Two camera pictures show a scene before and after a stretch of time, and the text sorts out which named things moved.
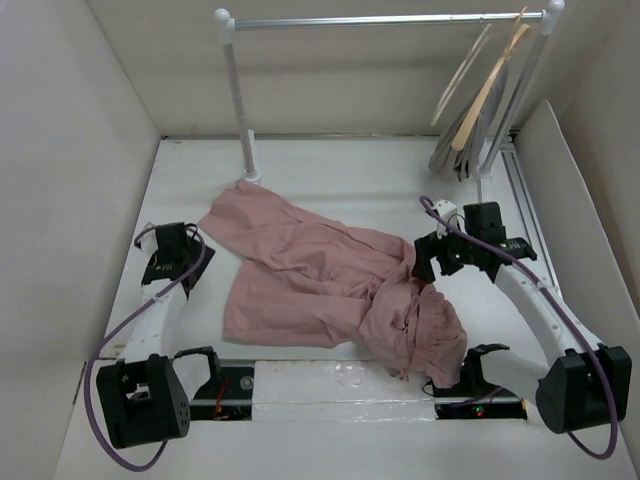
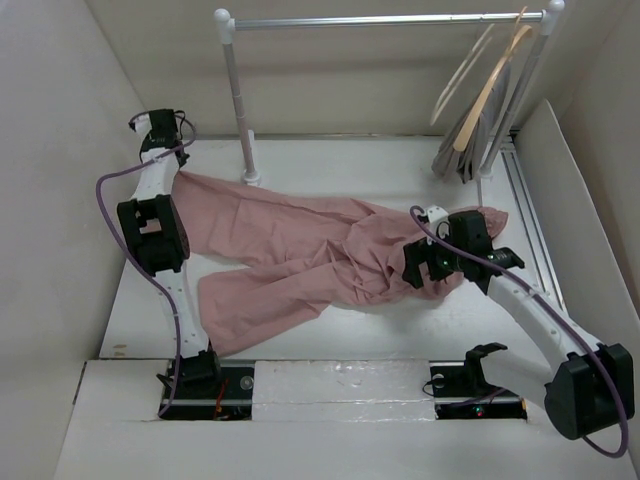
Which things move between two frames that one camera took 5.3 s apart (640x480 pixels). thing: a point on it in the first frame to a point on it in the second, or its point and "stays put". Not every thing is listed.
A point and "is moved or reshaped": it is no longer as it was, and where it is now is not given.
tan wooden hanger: [520, 32] stays put
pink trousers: [297, 281] is moved or reshaped
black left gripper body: [192, 253] to [183, 159]
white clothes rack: [227, 25] stays put
